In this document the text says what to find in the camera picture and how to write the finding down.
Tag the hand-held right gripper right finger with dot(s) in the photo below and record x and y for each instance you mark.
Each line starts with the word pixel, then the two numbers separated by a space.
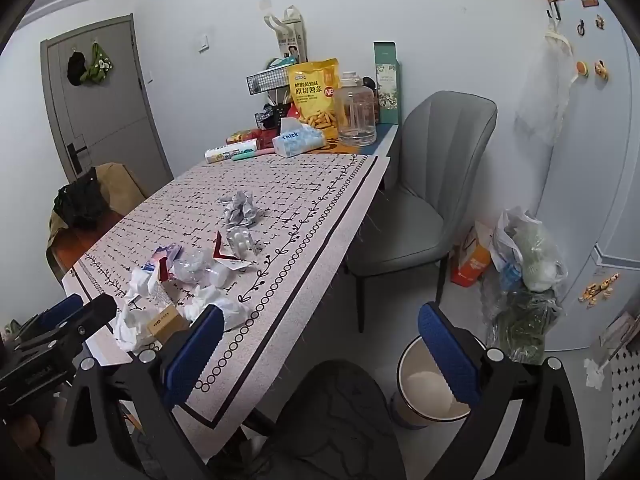
pixel 447 355

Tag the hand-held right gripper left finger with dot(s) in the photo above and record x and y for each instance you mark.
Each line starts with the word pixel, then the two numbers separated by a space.
pixel 195 355

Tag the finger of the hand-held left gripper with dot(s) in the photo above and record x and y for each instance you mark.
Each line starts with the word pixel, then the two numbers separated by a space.
pixel 60 310
pixel 97 312

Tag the long white tissue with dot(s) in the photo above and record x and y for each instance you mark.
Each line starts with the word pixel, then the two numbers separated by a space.
pixel 132 322

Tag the white trash bin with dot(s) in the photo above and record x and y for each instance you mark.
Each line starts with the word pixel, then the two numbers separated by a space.
pixel 425 385

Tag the small cardboard box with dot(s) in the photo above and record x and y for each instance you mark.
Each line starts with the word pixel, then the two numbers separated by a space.
pixel 167 322

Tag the large white tissue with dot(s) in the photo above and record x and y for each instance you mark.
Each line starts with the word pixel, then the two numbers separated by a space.
pixel 220 302

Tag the red and white wrapper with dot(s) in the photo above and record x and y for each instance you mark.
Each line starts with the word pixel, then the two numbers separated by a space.
pixel 159 267

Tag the clear plastic wrapper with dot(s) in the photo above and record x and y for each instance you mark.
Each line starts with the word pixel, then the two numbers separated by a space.
pixel 192 267

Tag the purple tissue packet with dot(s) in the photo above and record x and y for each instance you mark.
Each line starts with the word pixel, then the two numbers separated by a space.
pixel 170 252

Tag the red and white carton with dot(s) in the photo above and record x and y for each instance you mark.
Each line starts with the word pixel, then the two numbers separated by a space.
pixel 222 255

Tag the white pill blister pack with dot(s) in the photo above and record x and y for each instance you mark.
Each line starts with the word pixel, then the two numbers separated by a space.
pixel 242 242

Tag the silver foil wrapper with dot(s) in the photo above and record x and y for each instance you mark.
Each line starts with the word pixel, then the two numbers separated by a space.
pixel 241 208

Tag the clear bag of greens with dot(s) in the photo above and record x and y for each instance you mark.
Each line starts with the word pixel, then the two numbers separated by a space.
pixel 522 327

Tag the orange cardboard box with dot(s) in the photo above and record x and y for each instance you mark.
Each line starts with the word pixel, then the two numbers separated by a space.
pixel 470 260

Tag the brown chair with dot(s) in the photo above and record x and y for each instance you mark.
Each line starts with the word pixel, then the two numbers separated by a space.
pixel 125 185

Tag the white plastic bag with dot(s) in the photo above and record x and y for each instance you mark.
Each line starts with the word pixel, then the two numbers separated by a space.
pixel 532 255

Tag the dark patterned seat cushion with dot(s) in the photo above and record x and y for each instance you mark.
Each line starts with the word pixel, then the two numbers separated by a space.
pixel 325 420

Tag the white paper scrap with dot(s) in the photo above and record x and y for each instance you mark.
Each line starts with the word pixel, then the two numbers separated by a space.
pixel 595 374

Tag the black and white patterned mat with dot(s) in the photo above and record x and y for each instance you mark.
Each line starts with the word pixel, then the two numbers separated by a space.
pixel 625 400

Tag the grey upholstered chair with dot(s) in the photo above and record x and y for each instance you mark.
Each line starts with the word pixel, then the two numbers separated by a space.
pixel 440 160

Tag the grey door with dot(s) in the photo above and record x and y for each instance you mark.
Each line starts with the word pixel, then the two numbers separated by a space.
pixel 120 110

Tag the white printed roll packet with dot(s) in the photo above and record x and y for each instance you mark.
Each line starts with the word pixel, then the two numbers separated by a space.
pixel 230 152

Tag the teal marker pen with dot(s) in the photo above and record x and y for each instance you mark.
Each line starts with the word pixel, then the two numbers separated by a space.
pixel 247 156

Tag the pink marker pen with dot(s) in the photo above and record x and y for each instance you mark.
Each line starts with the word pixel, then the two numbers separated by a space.
pixel 265 150

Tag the orange and blue table mat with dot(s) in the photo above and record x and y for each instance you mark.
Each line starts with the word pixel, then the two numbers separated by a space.
pixel 365 149

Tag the red snack packet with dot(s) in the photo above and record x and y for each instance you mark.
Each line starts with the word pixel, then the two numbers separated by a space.
pixel 247 136

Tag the pale blue refrigerator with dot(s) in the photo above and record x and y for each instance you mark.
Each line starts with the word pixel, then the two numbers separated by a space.
pixel 595 170

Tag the blue tissue pack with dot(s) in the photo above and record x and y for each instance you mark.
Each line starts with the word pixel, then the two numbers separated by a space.
pixel 297 140

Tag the black hat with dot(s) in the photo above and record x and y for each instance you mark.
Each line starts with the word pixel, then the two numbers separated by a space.
pixel 76 69

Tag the green flowered bag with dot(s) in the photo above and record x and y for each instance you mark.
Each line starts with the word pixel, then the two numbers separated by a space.
pixel 99 65

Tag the black utensil holder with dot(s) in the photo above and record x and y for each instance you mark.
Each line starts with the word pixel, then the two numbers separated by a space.
pixel 272 116

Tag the clear water jug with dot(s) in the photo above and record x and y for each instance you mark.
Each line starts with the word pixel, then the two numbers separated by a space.
pixel 356 115

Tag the tall green box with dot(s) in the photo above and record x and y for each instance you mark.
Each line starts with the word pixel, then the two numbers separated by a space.
pixel 387 85

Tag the yellow snack bag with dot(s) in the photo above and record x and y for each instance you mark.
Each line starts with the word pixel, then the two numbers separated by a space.
pixel 312 95

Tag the teal plastic item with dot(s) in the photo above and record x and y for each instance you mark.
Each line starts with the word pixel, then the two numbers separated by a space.
pixel 282 63

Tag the burger magnet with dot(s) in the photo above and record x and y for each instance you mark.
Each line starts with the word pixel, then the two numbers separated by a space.
pixel 581 67

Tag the yellow figure magnet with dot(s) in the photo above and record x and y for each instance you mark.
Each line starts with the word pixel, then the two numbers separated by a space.
pixel 601 69

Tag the white printed hanging bag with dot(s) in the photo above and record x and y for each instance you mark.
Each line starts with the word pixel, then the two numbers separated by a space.
pixel 294 35

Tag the white light switch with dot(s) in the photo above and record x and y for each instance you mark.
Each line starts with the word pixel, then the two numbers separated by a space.
pixel 202 42

